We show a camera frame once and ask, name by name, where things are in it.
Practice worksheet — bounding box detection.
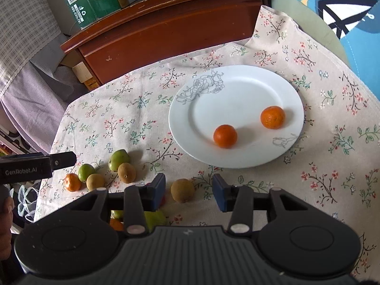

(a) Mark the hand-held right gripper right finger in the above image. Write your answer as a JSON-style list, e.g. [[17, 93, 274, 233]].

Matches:
[[213, 174, 309, 235]]

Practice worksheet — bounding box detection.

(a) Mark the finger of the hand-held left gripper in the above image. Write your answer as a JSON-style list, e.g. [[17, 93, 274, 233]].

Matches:
[[49, 151, 77, 170]]

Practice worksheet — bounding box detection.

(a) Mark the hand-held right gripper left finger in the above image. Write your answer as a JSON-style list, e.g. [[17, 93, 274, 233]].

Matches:
[[71, 173, 166, 236]]

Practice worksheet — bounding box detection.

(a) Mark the brown kiwi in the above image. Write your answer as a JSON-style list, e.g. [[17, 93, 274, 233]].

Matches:
[[170, 179, 195, 204], [86, 173, 105, 191], [118, 163, 137, 184]]

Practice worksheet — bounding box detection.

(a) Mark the large green plum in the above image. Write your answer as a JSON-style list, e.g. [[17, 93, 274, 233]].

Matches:
[[108, 150, 130, 172], [144, 209, 167, 232]]

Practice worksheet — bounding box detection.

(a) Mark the white plate with rose print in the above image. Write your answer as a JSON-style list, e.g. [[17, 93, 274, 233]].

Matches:
[[169, 65, 305, 169]]

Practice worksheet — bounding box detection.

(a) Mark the person's left hand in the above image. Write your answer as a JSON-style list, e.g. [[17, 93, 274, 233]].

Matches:
[[0, 197, 15, 256]]

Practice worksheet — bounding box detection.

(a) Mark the black spotted white cloth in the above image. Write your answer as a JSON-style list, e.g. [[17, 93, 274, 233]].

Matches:
[[0, 125, 33, 155]]

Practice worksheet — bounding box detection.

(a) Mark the white plastic bag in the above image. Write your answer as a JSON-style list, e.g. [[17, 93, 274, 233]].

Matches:
[[11, 183, 41, 223]]

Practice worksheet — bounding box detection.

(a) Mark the dark orange mandarin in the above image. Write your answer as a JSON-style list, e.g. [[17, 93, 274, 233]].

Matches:
[[213, 124, 238, 149]]

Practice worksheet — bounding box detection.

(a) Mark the lilac cloth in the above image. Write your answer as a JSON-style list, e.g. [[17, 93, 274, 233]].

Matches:
[[0, 62, 90, 155]]

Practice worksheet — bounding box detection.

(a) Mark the floral tablecloth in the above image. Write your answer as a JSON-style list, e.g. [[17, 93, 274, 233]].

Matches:
[[33, 5, 380, 285]]

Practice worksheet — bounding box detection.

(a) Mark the cardboard box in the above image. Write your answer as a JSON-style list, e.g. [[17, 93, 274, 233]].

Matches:
[[59, 55, 101, 90]]

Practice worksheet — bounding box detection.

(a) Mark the light orange mandarin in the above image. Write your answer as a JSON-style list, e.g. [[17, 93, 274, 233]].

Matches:
[[260, 106, 286, 130]]

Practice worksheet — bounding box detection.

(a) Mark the checked curtain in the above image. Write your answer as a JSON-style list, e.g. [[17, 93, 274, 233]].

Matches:
[[0, 0, 61, 97]]

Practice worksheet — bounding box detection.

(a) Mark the brown wooden nightstand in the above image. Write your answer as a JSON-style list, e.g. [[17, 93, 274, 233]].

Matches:
[[60, 0, 278, 85]]

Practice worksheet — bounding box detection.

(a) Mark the green carton box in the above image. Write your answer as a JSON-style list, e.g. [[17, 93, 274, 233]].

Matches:
[[54, 0, 122, 30]]

